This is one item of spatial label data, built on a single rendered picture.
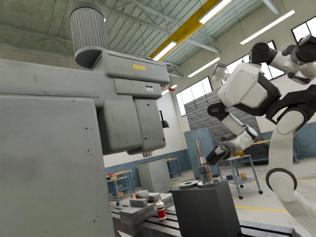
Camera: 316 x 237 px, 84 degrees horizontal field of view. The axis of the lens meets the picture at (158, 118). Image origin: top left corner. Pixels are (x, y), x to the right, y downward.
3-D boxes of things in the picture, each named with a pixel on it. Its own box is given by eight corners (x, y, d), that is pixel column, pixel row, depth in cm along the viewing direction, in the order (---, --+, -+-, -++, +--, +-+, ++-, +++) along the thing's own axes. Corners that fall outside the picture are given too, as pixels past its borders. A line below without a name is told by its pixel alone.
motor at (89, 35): (103, 71, 117) (96, 29, 123) (116, 54, 102) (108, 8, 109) (71, 66, 104) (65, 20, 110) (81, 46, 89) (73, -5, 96)
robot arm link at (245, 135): (237, 153, 108) (249, 148, 121) (250, 143, 102) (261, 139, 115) (226, 139, 113) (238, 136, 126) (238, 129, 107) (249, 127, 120)
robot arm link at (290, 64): (305, 71, 75) (296, 73, 85) (324, 46, 71) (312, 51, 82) (279, 59, 78) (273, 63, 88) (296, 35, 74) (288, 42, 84)
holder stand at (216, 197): (195, 223, 84) (185, 180, 88) (241, 228, 70) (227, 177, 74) (180, 235, 75) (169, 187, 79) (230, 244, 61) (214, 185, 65)
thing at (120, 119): (122, 152, 112) (116, 113, 117) (144, 146, 94) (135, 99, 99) (93, 157, 99) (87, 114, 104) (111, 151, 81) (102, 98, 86)
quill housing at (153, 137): (149, 151, 122) (140, 108, 128) (169, 146, 107) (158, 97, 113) (125, 156, 110) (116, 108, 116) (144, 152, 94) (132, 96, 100)
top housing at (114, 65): (149, 97, 140) (146, 78, 144) (171, 83, 121) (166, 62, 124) (90, 94, 110) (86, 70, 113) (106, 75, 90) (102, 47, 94)
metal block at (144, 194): (144, 199, 117) (142, 190, 119) (149, 200, 113) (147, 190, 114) (138, 202, 114) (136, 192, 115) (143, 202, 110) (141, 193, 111)
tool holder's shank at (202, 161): (208, 164, 75) (201, 138, 77) (206, 165, 72) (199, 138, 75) (201, 165, 77) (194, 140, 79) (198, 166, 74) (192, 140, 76)
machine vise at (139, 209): (161, 202, 131) (158, 187, 133) (176, 203, 121) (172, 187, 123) (120, 223, 108) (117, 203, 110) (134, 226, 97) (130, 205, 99)
